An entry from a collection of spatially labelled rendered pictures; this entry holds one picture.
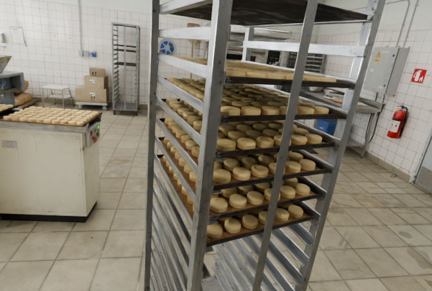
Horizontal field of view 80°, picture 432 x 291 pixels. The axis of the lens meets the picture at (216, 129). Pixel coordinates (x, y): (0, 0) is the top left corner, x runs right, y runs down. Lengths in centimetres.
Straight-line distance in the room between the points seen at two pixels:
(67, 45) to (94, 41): 58
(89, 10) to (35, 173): 453
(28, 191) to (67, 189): 30
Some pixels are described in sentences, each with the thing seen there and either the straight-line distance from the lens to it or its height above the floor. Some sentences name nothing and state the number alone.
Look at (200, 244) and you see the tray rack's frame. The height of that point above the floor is 107.
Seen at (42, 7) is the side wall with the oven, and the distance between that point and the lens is 676.
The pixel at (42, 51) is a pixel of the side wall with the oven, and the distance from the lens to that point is 680.
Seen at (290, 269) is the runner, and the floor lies 77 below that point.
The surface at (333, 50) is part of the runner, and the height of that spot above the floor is 159.
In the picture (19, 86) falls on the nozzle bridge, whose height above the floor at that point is 106.
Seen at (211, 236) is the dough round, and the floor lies 105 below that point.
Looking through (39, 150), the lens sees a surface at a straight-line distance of 240.
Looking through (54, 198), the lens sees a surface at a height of 25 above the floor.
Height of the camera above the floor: 156
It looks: 17 degrees down
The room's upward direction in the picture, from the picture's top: 6 degrees clockwise
